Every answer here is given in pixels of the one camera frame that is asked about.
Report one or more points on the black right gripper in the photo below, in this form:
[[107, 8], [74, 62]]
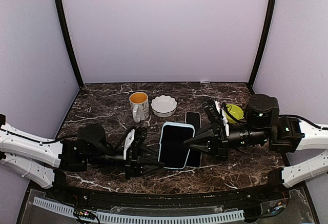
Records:
[[218, 141]]

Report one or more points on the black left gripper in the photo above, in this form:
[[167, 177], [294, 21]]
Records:
[[131, 165]]

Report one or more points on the silver-edged phone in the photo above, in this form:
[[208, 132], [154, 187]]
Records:
[[194, 159]]

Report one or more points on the light blue phone case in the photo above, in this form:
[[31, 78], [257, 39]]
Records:
[[160, 142]]

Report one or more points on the black phone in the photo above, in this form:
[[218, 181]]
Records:
[[174, 144], [193, 119]]

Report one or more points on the beige phone case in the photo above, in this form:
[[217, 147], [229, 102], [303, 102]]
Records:
[[185, 117]]

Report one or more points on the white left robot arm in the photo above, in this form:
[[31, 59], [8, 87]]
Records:
[[44, 161]]

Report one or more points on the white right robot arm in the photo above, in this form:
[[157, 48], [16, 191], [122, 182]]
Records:
[[263, 124]]

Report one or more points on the lime green bowl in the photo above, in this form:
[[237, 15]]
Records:
[[236, 112]]

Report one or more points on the white scalloped dish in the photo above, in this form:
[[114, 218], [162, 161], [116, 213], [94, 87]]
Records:
[[164, 106]]

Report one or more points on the white floral mug orange inside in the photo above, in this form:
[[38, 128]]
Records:
[[140, 106]]

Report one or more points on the small circuit board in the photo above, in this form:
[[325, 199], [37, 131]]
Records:
[[85, 215]]

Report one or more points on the black right frame post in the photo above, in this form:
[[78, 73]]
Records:
[[262, 42]]

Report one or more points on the black frame post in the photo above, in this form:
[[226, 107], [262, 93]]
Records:
[[262, 42], [67, 40]]

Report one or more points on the black left frame post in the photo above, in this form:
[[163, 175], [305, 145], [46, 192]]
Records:
[[67, 40]]

